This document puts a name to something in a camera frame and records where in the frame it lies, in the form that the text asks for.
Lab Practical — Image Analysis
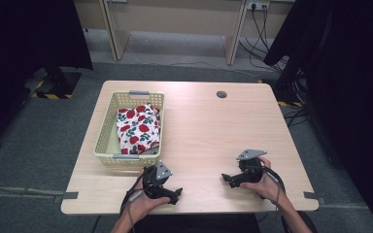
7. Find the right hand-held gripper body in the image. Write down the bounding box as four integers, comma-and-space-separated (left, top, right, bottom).
236, 148, 268, 184

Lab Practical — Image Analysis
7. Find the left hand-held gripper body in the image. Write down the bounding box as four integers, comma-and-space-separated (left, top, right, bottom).
142, 159, 174, 200

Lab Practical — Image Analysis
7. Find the white red rose print shirt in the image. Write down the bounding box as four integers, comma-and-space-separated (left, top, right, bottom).
115, 103, 162, 155

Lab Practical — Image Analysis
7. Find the pale yellow plastic basket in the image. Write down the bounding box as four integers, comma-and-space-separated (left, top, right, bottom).
92, 90, 166, 168

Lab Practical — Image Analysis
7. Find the person's left hand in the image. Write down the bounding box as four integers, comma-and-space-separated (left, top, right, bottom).
126, 168, 173, 225

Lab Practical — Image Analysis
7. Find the person's right hand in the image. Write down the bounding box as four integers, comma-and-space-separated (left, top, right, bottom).
240, 156, 288, 206

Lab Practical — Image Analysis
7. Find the person's dark clothing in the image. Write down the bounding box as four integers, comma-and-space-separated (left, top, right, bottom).
132, 213, 260, 233

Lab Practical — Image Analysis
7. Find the grey tape strip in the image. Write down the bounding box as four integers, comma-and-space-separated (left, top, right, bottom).
304, 191, 326, 205
53, 191, 80, 205

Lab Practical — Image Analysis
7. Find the yellow black floor tape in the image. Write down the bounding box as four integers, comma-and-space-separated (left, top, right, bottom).
277, 101, 304, 108

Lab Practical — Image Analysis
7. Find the black curtain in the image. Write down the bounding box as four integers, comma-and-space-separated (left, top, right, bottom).
262, 0, 373, 233
0, 0, 94, 153

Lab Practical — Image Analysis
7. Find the black stand base striped tape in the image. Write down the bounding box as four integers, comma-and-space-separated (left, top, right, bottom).
28, 66, 83, 100

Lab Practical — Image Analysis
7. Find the beige wooden desk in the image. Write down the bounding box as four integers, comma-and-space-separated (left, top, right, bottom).
73, 0, 296, 66

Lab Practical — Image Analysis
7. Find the right hand-held gripper black cable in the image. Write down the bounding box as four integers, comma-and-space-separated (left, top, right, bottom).
261, 165, 288, 221

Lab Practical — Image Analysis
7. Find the bundle of black floor cables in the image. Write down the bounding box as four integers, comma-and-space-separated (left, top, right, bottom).
237, 3, 309, 128

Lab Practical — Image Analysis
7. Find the white wall socket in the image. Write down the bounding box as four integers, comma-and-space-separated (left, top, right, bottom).
246, 0, 271, 11

